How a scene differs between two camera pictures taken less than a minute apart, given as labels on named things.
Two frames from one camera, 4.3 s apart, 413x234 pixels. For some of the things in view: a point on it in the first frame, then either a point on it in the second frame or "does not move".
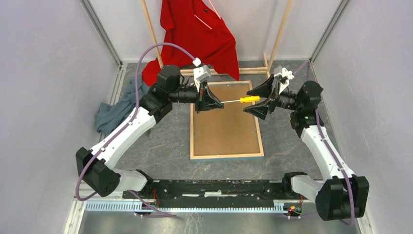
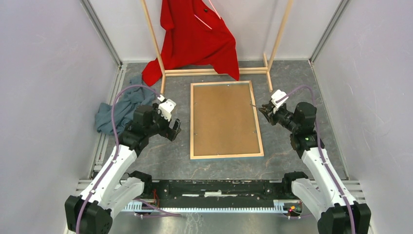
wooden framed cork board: (227, 132) does not move
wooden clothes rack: (242, 70) does not move
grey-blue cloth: (106, 115) does not move
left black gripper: (210, 102) to (170, 133)
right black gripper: (264, 90) to (269, 107)
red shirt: (200, 28) does not move
